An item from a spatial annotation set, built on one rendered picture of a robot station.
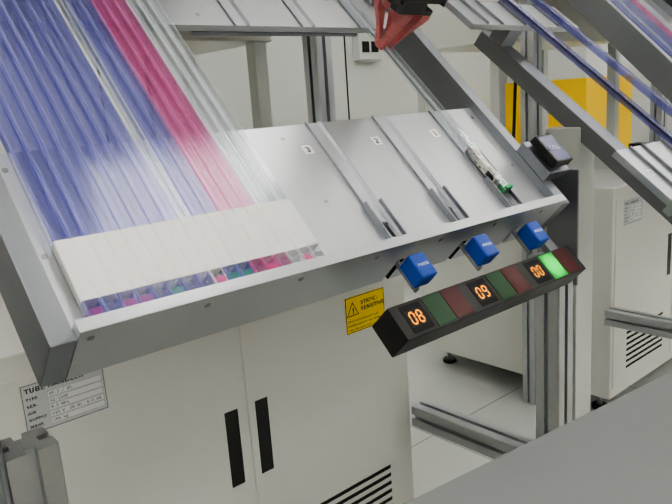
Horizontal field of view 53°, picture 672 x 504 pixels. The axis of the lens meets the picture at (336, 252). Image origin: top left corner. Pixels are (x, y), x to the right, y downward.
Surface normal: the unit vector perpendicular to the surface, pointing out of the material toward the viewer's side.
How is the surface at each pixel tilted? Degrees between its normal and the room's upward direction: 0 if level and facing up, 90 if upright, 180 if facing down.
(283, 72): 90
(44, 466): 90
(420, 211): 45
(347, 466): 90
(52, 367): 135
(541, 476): 0
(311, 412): 90
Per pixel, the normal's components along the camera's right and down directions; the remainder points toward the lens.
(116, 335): 0.51, 0.77
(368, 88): 0.66, 0.12
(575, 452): -0.07, -0.97
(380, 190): 0.41, -0.61
